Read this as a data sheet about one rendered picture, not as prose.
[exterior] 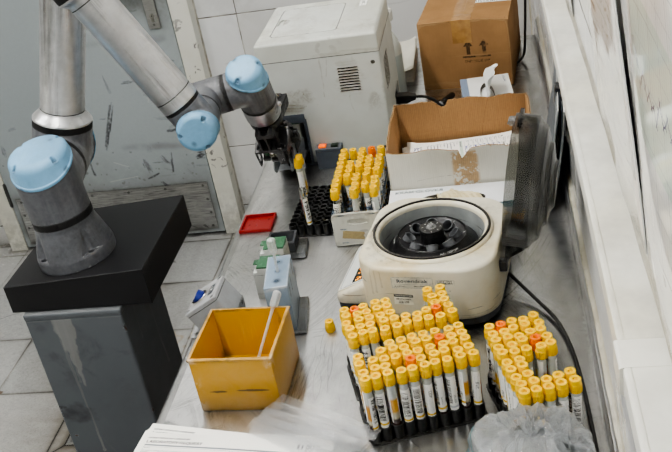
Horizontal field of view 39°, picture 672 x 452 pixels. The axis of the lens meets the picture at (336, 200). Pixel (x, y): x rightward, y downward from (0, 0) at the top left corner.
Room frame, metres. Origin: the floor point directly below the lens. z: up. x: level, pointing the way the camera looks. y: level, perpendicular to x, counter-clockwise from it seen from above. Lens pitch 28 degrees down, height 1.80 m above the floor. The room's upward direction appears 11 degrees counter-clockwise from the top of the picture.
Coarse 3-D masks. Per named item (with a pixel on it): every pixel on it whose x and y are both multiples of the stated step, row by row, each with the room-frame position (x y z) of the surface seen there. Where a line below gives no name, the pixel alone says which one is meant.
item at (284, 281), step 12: (288, 264) 1.38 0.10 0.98; (276, 276) 1.34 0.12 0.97; (288, 276) 1.34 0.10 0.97; (264, 288) 1.31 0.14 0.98; (276, 288) 1.31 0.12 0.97; (288, 288) 1.32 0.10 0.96; (288, 300) 1.31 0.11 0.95; (300, 300) 1.40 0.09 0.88; (300, 312) 1.36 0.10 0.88; (300, 324) 1.32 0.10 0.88
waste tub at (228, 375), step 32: (224, 320) 1.28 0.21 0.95; (256, 320) 1.26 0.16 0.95; (288, 320) 1.23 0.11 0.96; (192, 352) 1.17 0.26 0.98; (224, 352) 1.28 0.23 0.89; (256, 352) 1.27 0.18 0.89; (288, 352) 1.20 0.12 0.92; (224, 384) 1.15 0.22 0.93; (256, 384) 1.13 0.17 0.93; (288, 384) 1.17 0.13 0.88
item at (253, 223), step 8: (248, 216) 1.76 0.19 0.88; (256, 216) 1.76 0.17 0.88; (264, 216) 1.75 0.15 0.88; (272, 216) 1.75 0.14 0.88; (248, 224) 1.73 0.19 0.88; (256, 224) 1.72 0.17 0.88; (264, 224) 1.72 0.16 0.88; (272, 224) 1.70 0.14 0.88; (240, 232) 1.70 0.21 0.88; (248, 232) 1.69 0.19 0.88; (256, 232) 1.69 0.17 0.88
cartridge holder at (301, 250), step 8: (272, 232) 1.61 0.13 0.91; (280, 232) 1.61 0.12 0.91; (288, 232) 1.61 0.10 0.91; (296, 232) 1.60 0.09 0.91; (288, 240) 1.61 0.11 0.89; (296, 240) 1.58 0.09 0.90; (304, 240) 1.60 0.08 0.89; (296, 248) 1.57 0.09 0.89; (304, 248) 1.57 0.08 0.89; (296, 256) 1.56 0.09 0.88; (304, 256) 1.55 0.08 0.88
